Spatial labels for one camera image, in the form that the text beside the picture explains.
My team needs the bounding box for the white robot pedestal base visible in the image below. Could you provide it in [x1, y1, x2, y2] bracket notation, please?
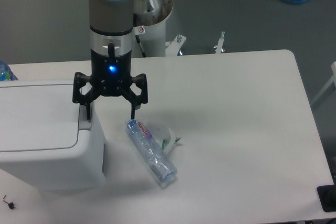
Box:
[132, 0, 187, 58]

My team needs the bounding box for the white lidded trash can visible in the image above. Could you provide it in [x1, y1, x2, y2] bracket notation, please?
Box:
[1, 80, 106, 190]

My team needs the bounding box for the white frame at right edge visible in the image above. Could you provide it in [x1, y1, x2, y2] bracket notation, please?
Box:
[311, 61, 335, 110]

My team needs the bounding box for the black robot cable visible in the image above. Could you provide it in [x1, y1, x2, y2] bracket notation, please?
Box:
[133, 14, 147, 58]

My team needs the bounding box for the clear plastic water bottle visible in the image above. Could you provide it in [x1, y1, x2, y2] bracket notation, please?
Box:
[125, 119, 177, 184]

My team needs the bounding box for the blue bottle at left edge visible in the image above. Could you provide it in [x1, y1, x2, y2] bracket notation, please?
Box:
[0, 61, 18, 81]

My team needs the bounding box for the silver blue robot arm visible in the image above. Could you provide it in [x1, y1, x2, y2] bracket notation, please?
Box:
[72, 0, 148, 120]

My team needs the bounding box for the black device at table edge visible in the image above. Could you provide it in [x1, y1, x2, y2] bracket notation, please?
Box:
[317, 185, 335, 212]

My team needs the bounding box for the crumpled white plastic wrapper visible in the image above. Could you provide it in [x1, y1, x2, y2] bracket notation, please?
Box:
[145, 121, 181, 155]

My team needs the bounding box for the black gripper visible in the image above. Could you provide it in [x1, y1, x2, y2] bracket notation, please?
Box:
[72, 48, 149, 120]

